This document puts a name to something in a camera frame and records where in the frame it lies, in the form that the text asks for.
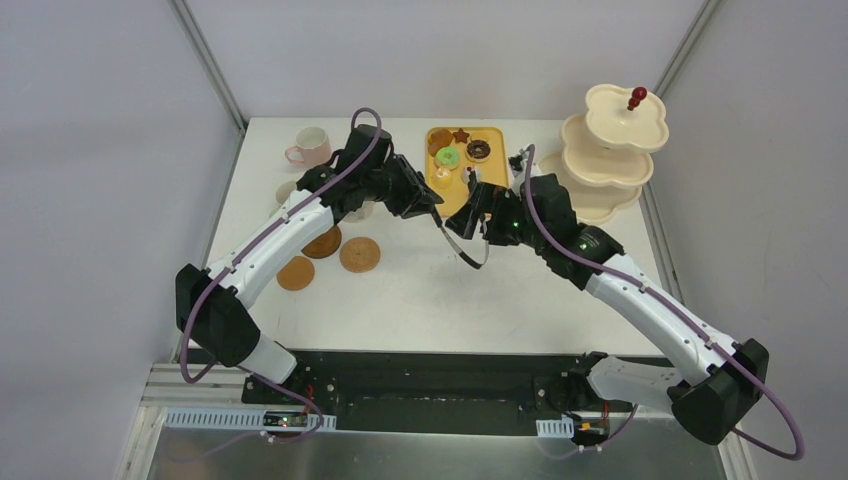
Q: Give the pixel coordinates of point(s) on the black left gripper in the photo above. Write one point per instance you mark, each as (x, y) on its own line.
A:
(408, 192)

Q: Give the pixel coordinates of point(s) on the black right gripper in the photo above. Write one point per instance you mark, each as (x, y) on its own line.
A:
(479, 211)

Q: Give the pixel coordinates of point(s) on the metal tongs with black tips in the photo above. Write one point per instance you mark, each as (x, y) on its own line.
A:
(458, 250)

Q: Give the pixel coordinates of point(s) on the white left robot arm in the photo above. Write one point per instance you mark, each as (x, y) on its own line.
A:
(213, 302)

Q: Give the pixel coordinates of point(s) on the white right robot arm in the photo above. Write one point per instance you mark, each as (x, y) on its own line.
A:
(707, 389)

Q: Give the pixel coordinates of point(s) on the yellow cream tart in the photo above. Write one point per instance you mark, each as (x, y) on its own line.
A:
(441, 178)

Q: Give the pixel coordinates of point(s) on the green frosted donut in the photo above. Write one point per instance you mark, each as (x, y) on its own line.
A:
(447, 157)

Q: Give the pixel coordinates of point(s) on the yellow plastic tray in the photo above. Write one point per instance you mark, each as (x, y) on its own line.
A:
(494, 171)

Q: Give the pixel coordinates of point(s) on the white cupcake with cherry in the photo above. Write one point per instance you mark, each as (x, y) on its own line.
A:
(470, 175)

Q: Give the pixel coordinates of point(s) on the floral mug with green inside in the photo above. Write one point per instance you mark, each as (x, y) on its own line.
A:
(360, 214)

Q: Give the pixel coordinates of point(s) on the star-shaped chocolate cookie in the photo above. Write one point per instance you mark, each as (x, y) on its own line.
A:
(460, 136)

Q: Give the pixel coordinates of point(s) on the chocolate sprinkled donut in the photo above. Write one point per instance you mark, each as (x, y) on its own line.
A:
(478, 151)

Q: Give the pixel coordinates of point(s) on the light woven round coaster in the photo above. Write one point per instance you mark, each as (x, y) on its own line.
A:
(359, 254)

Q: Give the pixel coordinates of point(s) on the pink mug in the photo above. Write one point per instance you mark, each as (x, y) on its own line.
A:
(312, 147)

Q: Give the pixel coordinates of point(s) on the dark brown wooden coaster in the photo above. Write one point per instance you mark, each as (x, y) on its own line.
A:
(324, 245)

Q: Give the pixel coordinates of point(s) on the light green mug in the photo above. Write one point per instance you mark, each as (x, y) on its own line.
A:
(284, 191)

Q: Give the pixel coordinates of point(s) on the orange round coaster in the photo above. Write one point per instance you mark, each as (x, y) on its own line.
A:
(297, 274)

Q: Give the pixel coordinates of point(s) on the cream three-tier cake stand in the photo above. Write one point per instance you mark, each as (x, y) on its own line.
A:
(606, 158)

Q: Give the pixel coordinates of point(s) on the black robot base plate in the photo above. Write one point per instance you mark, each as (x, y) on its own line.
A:
(472, 394)

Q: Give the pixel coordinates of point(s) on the right white slotted cable duct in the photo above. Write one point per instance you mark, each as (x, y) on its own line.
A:
(555, 428)

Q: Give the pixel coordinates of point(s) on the left aluminium frame post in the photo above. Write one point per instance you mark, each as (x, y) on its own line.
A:
(202, 50)

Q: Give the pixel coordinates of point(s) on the aluminium frame post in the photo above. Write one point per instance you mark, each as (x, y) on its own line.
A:
(690, 41)
(202, 50)

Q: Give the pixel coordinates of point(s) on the right aluminium frame post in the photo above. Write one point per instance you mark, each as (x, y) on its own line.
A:
(690, 41)

